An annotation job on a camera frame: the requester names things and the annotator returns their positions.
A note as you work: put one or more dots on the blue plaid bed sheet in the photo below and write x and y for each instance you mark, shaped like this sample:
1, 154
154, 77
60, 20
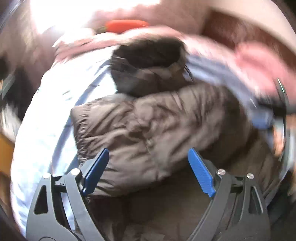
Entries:
45, 143

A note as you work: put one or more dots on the yellow wooden cabinet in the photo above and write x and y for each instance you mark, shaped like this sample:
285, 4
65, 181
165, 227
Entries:
6, 155

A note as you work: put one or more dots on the pink folded quilt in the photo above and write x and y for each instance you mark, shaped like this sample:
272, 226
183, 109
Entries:
263, 67

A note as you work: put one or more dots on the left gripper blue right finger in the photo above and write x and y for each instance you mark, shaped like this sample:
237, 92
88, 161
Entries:
237, 210

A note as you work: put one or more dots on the pink floral bed cover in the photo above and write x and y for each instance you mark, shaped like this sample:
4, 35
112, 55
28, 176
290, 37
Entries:
85, 40

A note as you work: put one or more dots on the brown down jacket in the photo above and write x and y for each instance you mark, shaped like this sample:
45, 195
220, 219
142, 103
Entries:
153, 120

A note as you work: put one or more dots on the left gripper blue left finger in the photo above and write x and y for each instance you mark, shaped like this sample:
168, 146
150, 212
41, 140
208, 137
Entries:
47, 218

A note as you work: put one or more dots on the dark wooden headboard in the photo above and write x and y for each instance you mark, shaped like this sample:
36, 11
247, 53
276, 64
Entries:
230, 30

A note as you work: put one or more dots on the orange carrot plush pillow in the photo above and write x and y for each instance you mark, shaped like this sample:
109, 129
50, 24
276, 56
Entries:
120, 26

